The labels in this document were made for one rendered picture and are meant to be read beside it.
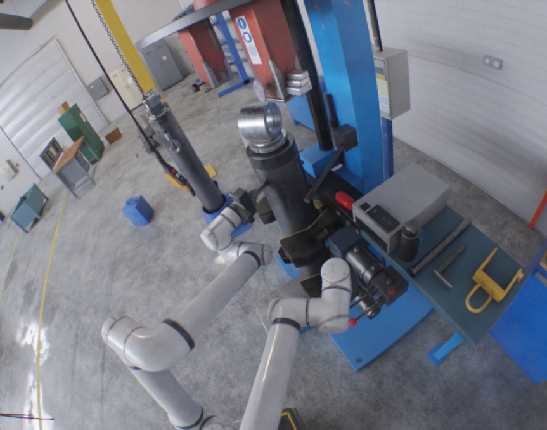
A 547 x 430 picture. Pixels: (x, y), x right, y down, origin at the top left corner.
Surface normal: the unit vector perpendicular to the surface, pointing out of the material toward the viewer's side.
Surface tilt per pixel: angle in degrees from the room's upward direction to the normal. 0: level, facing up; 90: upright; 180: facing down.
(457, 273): 0
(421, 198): 0
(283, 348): 30
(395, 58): 90
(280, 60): 90
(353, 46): 90
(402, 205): 0
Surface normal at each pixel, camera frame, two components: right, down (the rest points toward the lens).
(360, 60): 0.44, 0.55
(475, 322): -0.30, -0.65
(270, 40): 0.66, 0.39
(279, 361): 0.20, -0.76
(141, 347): -0.06, -0.61
